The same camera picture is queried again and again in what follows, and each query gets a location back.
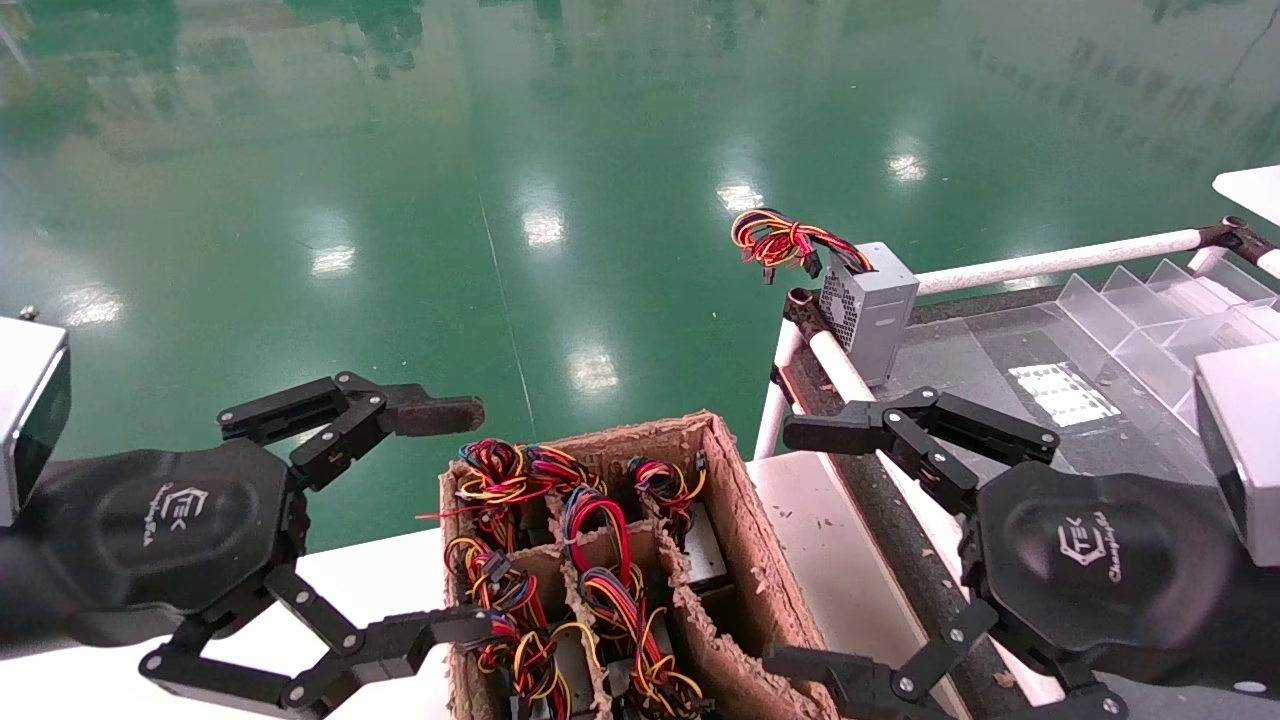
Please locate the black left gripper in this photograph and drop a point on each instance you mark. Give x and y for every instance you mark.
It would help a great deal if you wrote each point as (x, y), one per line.
(170, 520)

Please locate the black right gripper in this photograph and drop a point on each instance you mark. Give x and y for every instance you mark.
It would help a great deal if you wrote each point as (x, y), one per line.
(1100, 560)

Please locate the brown cardboard divider box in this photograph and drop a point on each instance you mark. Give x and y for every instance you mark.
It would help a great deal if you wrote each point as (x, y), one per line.
(760, 560)

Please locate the black tube clamp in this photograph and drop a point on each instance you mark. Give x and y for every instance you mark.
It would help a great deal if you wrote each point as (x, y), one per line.
(780, 385)

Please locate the black tube joint connector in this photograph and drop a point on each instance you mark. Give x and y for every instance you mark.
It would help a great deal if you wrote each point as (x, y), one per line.
(1235, 238)
(803, 312)

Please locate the clear acrylic divider tray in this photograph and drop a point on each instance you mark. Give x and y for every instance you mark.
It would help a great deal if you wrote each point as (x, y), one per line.
(1140, 320)

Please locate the white table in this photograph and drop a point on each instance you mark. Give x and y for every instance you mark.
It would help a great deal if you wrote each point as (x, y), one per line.
(1255, 192)

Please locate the white frame tube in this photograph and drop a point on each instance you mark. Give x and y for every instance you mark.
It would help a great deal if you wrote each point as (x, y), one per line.
(770, 420)
(1270, 262)
(840, 365)
(1050, 262)

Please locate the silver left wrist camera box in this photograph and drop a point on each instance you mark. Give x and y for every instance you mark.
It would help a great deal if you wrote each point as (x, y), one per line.
(25, 400)

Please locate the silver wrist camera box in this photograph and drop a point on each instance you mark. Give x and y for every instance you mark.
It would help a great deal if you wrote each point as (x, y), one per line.
(1245, 440)
(25, 400)

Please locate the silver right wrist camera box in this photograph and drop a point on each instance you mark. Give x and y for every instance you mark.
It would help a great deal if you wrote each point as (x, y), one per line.
(1245, 440)

